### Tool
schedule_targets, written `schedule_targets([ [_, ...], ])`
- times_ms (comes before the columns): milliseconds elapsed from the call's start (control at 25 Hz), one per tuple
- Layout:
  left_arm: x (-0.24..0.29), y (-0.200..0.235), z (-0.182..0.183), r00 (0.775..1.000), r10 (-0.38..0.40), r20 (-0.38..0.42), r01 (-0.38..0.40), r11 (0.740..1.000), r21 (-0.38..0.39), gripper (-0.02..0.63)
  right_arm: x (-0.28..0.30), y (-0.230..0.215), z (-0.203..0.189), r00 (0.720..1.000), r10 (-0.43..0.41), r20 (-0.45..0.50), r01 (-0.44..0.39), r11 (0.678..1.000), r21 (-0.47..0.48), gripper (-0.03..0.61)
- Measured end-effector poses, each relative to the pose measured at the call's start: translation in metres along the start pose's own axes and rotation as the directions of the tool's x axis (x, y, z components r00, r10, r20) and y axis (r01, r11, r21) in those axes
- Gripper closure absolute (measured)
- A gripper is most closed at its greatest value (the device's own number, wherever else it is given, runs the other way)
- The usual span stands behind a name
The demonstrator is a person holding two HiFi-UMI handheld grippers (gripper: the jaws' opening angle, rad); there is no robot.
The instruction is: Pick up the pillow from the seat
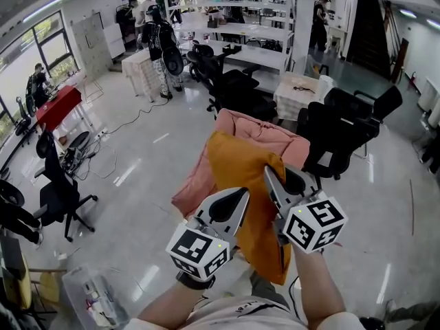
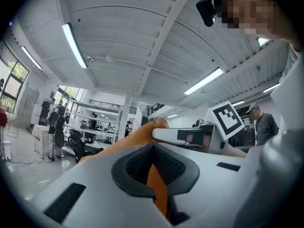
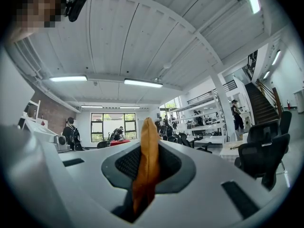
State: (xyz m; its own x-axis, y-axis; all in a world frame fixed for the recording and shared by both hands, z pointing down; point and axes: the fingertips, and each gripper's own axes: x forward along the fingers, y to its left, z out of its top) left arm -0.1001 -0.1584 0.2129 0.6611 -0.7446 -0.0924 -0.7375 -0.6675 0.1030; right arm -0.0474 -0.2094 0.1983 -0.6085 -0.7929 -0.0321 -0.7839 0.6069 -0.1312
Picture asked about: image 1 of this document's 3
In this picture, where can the black wristband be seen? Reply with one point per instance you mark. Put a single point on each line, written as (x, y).
(192, 282)

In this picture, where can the person's white shirt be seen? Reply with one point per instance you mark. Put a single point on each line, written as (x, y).
(240, 316)

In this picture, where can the person's grey trousers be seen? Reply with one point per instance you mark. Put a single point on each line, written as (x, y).
(264, 291)

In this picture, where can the person's right forearm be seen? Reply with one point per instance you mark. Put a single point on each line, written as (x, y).
(319, 287)

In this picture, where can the white shelf unit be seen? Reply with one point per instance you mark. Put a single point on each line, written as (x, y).
(240, 27)

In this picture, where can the black office chair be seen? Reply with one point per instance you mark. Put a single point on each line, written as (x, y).
(22, 124)
(330, 132)
(203, 52)
(388, 101)
(12, 192)
(56, 184)
(240, 88)

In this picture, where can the table with checked cloth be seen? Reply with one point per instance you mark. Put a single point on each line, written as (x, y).
(292, 95)
(142, 71)

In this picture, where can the white appliance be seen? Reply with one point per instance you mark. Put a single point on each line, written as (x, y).
(429, 95)

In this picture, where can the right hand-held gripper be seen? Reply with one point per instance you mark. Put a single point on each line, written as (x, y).
(316, 223)

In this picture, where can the white power strip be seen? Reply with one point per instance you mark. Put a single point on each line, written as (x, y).
(101, 134)

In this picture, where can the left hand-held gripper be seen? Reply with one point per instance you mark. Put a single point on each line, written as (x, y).
(197, 249)

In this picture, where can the orange pillow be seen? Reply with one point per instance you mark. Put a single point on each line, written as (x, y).
(240, 170)

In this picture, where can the dark staircase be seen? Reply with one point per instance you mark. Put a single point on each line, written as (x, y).
(368, 29)

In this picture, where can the person's left forearm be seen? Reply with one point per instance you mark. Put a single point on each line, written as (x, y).
(172, 304)

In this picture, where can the short ceiling light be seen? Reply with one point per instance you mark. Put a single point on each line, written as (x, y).
(408, 13)
(434, 24)

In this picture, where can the brown wooden board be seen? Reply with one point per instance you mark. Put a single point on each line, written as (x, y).
(400, 60)

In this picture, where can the clear plastic storage box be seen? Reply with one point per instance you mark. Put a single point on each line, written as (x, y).
(93, 297)

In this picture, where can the long ceiling light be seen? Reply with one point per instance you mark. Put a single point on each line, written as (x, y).
(48, 6)

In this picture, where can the red table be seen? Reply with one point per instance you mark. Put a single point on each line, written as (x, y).
(58, 105)

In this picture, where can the yellow bag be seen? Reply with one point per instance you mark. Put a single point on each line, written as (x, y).
(20, 284)

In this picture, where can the red fire extinguisher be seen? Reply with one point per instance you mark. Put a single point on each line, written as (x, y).
(412, 80)

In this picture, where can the white cabinet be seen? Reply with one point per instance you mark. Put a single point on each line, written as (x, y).
(114, 41)

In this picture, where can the white panel board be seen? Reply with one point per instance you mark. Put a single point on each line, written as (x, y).
(89, 46)

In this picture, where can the pink cushioned seat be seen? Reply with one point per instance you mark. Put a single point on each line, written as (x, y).
(261, 132)

